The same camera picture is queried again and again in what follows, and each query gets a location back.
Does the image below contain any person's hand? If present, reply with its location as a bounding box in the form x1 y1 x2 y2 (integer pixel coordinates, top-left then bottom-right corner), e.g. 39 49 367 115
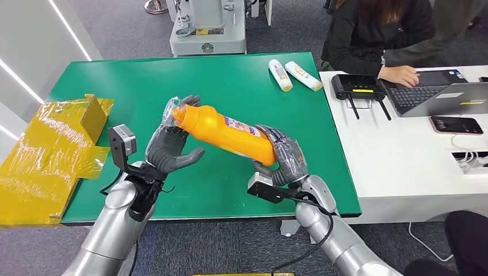
381 65 420 89

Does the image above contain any white bottle with orange print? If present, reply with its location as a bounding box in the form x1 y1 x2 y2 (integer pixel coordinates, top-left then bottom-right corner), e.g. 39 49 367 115
285 60 324 92

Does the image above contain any grey laptop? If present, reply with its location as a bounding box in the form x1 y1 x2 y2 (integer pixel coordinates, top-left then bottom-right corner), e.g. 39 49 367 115
377 68 488 118

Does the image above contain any black router with antennas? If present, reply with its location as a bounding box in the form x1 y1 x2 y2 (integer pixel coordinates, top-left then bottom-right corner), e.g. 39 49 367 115
330 73 392 121

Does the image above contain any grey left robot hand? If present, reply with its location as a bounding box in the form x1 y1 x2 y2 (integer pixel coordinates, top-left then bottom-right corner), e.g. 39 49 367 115
144 95 206 176

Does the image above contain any black smartphone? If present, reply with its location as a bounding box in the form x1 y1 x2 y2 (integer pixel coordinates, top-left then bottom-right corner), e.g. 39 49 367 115
430 115 485 136

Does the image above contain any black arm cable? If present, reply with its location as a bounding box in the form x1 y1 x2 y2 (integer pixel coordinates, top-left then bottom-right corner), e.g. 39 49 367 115
270 196 335 276
100 170 139 276

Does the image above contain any white table leg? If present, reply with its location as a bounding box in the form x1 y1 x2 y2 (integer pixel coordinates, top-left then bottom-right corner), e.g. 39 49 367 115
280 220 302 237

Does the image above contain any white bottle with barcode label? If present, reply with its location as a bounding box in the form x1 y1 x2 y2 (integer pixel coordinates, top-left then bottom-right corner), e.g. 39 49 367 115
268 58 294 93

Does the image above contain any yellow taped cardboard box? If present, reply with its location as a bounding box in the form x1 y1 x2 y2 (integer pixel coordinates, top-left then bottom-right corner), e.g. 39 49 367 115
0 93 115 229

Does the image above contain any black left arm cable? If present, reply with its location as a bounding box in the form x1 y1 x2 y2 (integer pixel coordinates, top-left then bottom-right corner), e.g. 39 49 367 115
100 170 139 276

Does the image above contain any white floor cable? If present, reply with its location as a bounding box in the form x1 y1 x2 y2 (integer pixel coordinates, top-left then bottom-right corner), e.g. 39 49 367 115
407 222 455 263

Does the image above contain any metal stanchion base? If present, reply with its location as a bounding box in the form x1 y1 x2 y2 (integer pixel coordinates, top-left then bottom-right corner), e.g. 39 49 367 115
143 0 169 14

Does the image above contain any white machine base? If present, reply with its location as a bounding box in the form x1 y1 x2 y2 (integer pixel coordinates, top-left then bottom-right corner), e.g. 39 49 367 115
169 0 248 57

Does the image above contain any desk cable port with cables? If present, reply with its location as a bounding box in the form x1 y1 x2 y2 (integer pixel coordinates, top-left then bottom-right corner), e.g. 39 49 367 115
451 151 488 175

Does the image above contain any person in black trousers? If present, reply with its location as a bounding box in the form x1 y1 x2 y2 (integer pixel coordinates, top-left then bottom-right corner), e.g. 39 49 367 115
403 210 488 276

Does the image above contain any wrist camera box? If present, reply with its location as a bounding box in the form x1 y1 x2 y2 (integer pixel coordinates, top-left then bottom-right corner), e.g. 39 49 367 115
107 124 138 174
247 172 302 205

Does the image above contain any white furniture panel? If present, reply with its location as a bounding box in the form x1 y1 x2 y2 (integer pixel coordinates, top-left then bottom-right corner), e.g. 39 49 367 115
249 0 274 26

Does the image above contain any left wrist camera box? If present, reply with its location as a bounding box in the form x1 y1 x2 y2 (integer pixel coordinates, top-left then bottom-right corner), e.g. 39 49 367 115
107 124 138 174

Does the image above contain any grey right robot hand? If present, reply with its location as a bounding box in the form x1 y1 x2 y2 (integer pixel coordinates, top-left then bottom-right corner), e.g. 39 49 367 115
251 124 309 187

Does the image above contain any large orange bottle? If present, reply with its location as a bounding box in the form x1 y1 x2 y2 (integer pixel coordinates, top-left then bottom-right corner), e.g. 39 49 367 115
162 97 277 167

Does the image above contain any seated person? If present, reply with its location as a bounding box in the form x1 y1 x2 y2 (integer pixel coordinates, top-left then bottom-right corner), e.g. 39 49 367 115
321 0 439 89

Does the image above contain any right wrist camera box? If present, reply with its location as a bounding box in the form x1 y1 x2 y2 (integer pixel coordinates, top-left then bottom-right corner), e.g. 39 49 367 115
247 172 302 205

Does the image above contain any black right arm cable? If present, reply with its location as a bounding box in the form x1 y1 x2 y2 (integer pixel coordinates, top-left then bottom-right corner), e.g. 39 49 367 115
270 196 335 276

